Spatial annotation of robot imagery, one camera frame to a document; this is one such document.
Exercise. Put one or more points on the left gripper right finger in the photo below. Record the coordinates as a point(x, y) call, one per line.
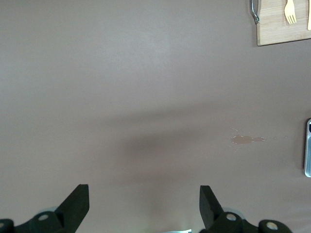
point(213, 213)

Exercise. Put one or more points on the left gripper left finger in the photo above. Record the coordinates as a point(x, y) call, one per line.
point(70, 211)

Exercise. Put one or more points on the brown sauce stain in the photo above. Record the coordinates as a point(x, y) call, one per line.
point(243, 139)

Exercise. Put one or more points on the silver digital kitchen scale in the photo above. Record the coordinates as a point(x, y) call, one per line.
point(308, 155)

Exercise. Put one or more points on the brown table cover sheet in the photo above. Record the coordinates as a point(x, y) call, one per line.
point(97, 72)

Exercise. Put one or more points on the yellow plastic knife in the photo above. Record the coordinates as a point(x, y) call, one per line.
point(309, 21)

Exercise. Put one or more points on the yellow plastic fork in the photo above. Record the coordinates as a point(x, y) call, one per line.
point(289, 12)

